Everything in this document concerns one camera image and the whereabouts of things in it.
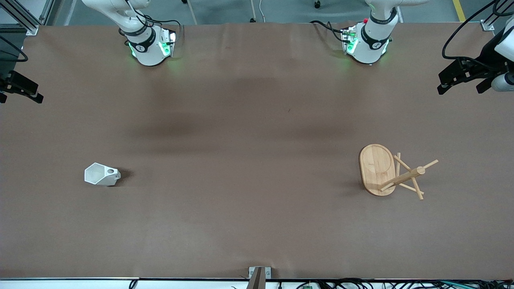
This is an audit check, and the brown camera pole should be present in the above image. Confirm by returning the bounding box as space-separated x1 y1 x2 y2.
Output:
246 267 266 289

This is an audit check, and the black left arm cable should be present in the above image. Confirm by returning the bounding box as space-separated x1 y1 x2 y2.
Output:
442 0 514 61

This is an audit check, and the aluminium frame profile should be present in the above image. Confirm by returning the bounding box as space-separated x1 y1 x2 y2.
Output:
0 0 55 36

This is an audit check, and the grey metal table leg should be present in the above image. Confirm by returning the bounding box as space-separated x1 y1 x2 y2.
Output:
186 0 198 25

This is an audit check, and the black left base cable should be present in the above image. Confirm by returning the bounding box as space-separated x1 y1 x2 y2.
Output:
310 20 351 43

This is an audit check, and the wooden cup rack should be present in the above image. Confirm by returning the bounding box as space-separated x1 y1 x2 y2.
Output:
359 144 439 200

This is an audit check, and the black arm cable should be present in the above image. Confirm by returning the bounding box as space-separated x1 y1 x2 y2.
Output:
442 0 514 61
0 34 29 63

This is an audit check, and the black cable bundle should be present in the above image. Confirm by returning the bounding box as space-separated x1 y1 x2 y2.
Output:
297 278 514 289

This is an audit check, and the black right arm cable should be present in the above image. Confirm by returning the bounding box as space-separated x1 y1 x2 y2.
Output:
0 34 29 63

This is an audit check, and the white faceted geometric cup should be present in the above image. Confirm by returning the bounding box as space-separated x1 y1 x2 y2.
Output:
84 163 121 186

